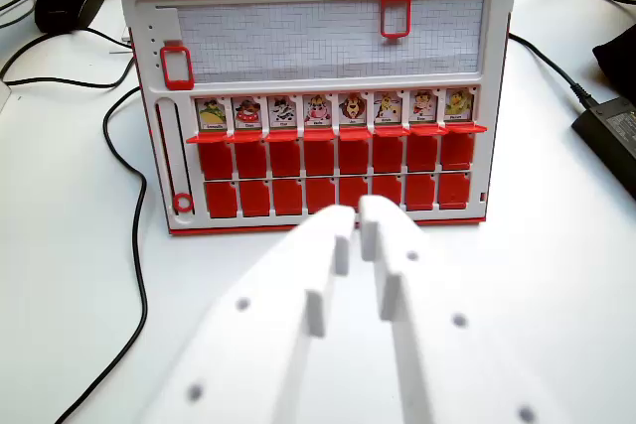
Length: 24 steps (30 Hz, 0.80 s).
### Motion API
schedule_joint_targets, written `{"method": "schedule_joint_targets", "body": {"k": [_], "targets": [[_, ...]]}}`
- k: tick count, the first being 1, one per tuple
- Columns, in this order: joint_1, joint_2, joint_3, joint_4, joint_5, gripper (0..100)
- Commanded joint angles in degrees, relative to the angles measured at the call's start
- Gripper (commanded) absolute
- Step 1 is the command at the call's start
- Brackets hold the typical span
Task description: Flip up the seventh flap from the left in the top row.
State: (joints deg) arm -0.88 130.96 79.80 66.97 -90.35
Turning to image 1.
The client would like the red plastic flap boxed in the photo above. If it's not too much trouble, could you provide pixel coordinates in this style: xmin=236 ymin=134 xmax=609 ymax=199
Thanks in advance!
xmin=406 ymin=124 xmax=449 ymax=138

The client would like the red and white game board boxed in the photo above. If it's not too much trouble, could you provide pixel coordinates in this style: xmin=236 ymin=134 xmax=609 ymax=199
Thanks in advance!
xmin=118 ymin=0 xmax=519 ymax=236

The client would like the black power adapter box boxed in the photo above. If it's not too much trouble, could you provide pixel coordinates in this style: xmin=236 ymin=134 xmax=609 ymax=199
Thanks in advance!
xmin=569 ymin=95 xmax=636 ymax=200

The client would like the black cloth pouch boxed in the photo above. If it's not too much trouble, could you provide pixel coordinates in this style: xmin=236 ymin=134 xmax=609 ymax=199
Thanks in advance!
xmin=591 ymin=24 xmax=636 ymax=103

